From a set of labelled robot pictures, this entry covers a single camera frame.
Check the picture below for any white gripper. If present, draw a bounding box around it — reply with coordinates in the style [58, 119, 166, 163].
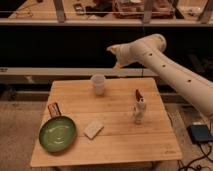
[107, 45, 121, 69]

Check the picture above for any white ceramic cup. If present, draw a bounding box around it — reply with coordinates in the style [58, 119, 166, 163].
[91, 74, 106, 95]

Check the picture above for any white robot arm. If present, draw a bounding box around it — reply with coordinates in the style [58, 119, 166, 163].
[107, 34, 213, 118]

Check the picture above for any green ceramic bowl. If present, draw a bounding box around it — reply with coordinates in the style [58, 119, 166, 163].
[39, 116, 77, 153]

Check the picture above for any red tray on shelf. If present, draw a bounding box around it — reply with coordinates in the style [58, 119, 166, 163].
[112, 0, 174, 18]

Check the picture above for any red marker pen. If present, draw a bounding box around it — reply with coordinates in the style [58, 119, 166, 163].
[135, 89, 142, 101]

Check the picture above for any black phone on shelf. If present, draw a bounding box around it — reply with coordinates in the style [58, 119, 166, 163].
[73, 3, 85, 15]

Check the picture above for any white figurine bottle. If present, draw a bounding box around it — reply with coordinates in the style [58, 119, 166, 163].
[133, 98, 146, 124]

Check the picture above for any wooden table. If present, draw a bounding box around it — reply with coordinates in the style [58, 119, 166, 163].
[30, 78, 182, 167]

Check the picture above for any beige sponge block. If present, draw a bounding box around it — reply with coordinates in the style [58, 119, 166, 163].
[84, 120, 104, 140]

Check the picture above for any dark blue box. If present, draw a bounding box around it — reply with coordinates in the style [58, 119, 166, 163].
[187, 125, 213, 144]

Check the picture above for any black cable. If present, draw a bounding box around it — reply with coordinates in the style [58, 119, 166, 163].
[178, 141, 213, 171]

